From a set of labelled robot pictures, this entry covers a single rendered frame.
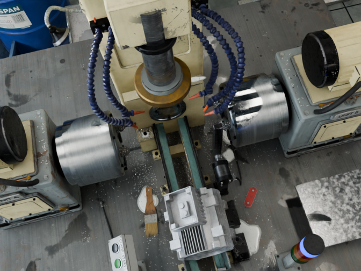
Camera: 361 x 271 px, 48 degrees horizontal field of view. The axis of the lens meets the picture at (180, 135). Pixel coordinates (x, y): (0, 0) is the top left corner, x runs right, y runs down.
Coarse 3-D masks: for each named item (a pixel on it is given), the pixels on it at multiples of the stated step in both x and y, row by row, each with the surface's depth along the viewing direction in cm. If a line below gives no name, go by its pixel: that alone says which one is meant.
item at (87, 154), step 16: (64, 128) 142; (80, 128) 140; (96, 128) 140; (112, 128) 143; (64, 144) 138; (80, 144) 138; (96, 144) 138; (112, 144) 138; (64, 160) 139; (80, 160) 138; (96, 160) 139; (112, 160) 139; (80, 176) 141; (96, 176) 143; (112, 176) 146
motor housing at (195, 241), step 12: (216, 192) 139; (204, 204) 134; (216, 216) 132; (192, 228) 130; (204, 228) 131; (228, 228) 136; (180, 240) 134; (192, 240) 129; (204, 240) 128; (228, 240) 131; (192, 252) 128; (204, 252) 142; (216, 252) 141
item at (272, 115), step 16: (256, 80) 145; (272, 80) 145; (240, 96) 141; (256, 96) 141; (272, 96) 141; (224, 112) 155; (240, 112) 140; (256, 112) 140; (272, 112) 141; (224, 128) 147; (240, 128) 141; (256, 128) 142; (272, 128) 144; (240, 144) 147
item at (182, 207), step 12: (180, 192) 134; (192, 192) 130; (168, 204) 134; (180, 204) 131; (192, 204) 131; (168, 216) 131; (180, 216) 131; (192, 216) 130; (204, 216) 131; (180, 228) 128
